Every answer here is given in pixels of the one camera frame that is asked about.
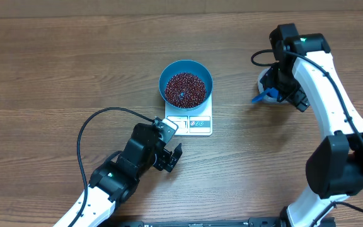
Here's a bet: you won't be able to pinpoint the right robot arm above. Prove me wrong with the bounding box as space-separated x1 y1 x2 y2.
248 23 363 226

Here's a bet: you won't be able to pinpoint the red beans in bowl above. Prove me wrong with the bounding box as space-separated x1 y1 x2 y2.
164 72 207 108

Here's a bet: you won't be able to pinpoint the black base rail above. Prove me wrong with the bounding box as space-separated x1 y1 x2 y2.
99 216 337 227

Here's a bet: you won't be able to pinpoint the clear plastic bean container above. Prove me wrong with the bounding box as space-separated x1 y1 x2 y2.
257 67 283 104

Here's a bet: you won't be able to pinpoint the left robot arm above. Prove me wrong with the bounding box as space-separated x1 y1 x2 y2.
54 119 182 227

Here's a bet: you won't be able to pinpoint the teal blue bowl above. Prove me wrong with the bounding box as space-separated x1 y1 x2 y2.
159 59 213 110

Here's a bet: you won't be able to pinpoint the white digital kitchen scale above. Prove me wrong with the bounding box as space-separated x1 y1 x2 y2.
165 95 213 136

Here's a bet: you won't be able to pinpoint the blue plastic scoop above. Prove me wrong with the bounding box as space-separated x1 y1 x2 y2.
251 88 279 103

